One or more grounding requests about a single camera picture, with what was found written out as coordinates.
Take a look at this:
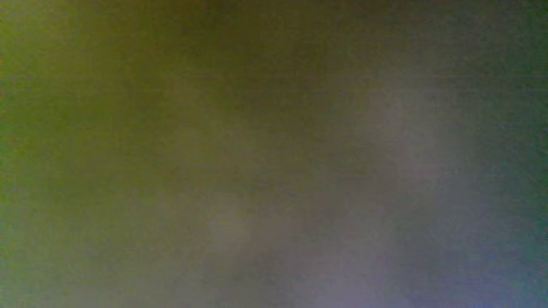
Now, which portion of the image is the blue floral pillowcase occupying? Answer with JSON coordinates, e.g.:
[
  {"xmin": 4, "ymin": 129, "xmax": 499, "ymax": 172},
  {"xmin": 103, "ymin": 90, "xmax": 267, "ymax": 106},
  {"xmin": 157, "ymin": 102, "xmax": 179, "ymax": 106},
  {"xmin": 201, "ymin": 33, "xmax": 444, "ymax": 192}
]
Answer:
[{"xmin": 0, "ymin": 0, "xmax": 548, "ymax": 308}]

